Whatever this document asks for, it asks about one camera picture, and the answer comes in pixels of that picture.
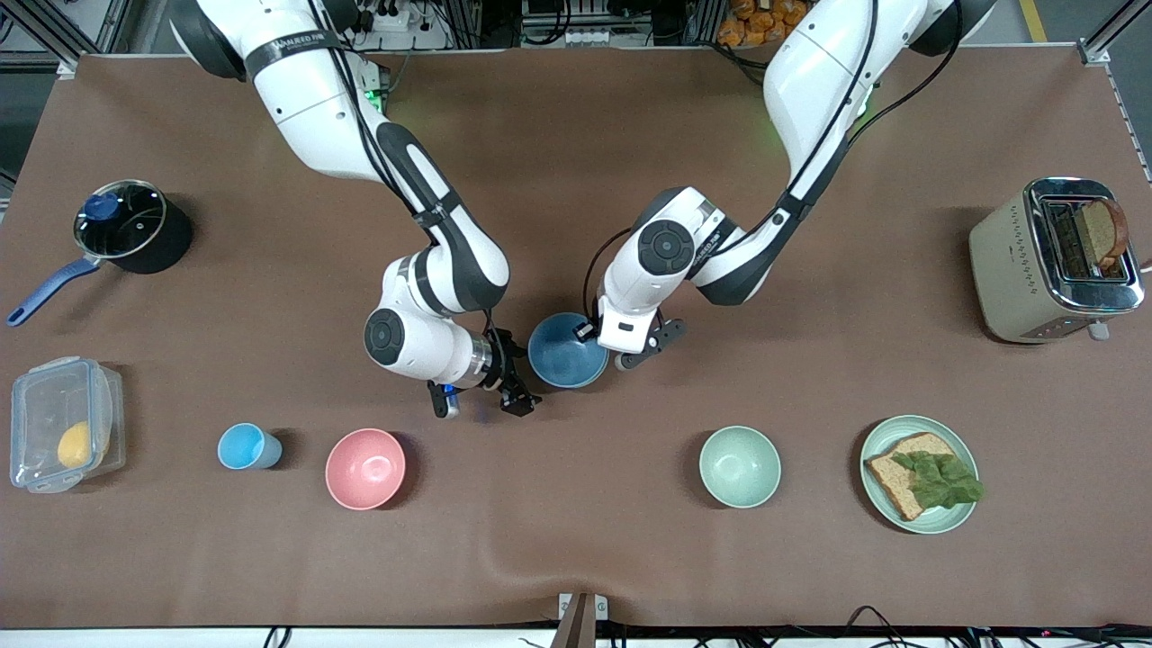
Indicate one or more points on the pink bowl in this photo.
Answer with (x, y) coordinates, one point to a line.
(364, 468)

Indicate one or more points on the metal bracket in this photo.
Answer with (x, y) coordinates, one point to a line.
(581, 616)

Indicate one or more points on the light green plate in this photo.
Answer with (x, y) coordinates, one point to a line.
(936, 520)

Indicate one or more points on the green lettuce leaf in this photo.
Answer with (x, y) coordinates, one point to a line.
(940, 481)

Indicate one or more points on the white power strip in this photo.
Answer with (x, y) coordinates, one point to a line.
(571, 38)
(400, 27)

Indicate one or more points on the clear plastic container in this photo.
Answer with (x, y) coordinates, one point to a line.
(36, 405)

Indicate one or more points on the brown table cloth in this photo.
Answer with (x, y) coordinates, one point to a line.
(270, 558)

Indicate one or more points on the blue bowl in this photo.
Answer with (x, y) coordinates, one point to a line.
(562, 351)

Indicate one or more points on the blue cup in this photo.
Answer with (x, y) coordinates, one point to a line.
(241, 446)

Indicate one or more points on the toast slice in toaster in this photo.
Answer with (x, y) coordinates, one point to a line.
(1102, 229)

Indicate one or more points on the brown bread slice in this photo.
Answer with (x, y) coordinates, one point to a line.
(895, 486)

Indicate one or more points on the glass lid blue knob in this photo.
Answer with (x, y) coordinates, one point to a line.
(135, 225)

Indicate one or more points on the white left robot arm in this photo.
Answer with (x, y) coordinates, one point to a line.
(819, 81)

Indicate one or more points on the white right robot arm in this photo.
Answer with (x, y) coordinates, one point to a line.
(315, 108)

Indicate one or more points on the beige chrome toaster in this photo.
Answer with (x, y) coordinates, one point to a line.
(1008, 270)

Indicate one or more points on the orange snack pile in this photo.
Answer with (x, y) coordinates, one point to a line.
(756, 22)

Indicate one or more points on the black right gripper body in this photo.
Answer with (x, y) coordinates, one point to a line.
(504, 362)

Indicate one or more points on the aluminium frame profile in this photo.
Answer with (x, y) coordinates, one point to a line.
(1129, 117)
(54, 36)

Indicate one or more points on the yellow fruit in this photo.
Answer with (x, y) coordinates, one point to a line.
(75, 445)

